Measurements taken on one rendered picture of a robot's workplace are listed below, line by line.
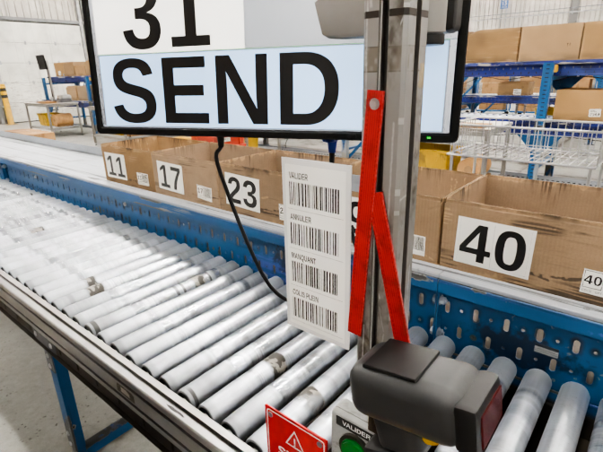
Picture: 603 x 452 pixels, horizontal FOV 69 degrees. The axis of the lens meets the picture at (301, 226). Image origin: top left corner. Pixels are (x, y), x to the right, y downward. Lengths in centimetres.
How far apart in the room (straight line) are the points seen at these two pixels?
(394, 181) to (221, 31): 30
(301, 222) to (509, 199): 91
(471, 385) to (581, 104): 496
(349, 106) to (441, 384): 30
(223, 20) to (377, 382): 43
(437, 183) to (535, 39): 435
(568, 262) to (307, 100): 66
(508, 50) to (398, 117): 531
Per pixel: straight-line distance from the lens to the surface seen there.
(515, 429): 89
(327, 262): 45
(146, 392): 96
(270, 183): 133
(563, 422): 93
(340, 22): 52
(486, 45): 574
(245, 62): 56
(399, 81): 37
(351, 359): 97
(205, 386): 94
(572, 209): 127
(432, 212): 105
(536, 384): 100
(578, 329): 99
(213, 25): 58
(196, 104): 59
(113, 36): 67
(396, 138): 38
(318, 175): 43
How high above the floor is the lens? 132
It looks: 19 degrees down
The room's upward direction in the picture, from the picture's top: 1 degrees counter-clockwise
